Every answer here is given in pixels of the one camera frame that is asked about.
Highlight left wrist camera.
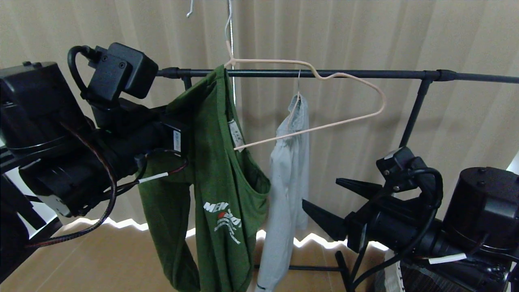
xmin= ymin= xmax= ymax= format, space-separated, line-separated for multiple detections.
xmin=83 ymin=42 xmax=159 ymax=130

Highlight beige curtain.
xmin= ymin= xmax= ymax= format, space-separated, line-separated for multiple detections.
xmin=0 ymin=0 xmax=519 ymax=250

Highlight black clothes rack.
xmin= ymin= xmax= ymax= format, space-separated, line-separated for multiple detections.
xmin=156 ymin=67 xmax=519 ymax=292

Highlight white laundry basket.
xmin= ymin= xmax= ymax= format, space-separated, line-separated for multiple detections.
xmin=373 ymin=249 xmax=519 ymax=292

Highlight green garment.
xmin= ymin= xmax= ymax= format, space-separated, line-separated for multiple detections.
xmin=138 ymin=65 xmax=271 ymax=292

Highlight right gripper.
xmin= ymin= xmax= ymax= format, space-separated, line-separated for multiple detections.
xmin=302 ymin=178 xmax=444 ymax=254

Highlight pale grey shorts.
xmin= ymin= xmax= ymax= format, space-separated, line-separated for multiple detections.
xmin=255 ymin=93 xmax=311 ymax=292

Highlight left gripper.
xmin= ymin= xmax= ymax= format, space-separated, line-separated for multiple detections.
xmin=18 ymin=118 xmax=191 ymax=217

